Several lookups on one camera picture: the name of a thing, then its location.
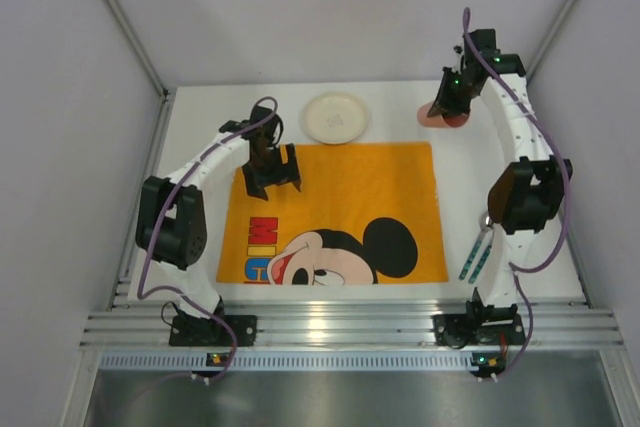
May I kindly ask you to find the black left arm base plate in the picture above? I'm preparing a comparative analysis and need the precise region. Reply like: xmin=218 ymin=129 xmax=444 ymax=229
xmin=169 ymin=315 xmax=257 ymax=347

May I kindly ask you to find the pink plastic cup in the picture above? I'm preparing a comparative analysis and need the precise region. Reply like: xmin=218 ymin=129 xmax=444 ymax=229
xmin=417 ymin=102 xmax=469 ymax=128

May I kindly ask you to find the orange Mickey Mouse placemat cloth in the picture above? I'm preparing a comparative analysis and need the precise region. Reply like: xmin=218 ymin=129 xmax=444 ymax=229
xmin=216 ymin=142 xmax=449 ymax=287

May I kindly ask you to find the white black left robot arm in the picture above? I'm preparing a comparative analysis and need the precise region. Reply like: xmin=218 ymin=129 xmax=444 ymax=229
xmin=135 ymin=96 xmax=301 ymax=321

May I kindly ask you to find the cream round plate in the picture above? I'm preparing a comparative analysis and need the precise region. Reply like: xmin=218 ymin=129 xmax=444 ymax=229
xmin=300 ymin=92 xmax=371 ymax=145

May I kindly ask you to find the slotted grey cable duct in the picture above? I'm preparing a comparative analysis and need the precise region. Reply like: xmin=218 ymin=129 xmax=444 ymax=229
xmin=100 ymin=351 xmax=504 ymax=372

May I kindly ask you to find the teal handled fork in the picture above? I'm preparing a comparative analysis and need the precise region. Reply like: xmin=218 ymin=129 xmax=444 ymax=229
xmin=458 ymin=230 xmax=487 ymax=280

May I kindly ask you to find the teal handled spoon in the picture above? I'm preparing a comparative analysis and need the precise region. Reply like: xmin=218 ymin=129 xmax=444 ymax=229
xmin=468 ymin=213 xmax=494 ymax=284

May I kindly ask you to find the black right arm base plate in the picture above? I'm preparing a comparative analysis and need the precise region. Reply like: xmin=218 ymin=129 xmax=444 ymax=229
xmin=433 ymin=314 xmax=525 ymax=350

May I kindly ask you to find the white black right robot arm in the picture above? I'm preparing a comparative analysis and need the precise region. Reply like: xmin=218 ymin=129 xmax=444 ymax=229
xmin=418 ymin=29 xmax=573 ymax=307

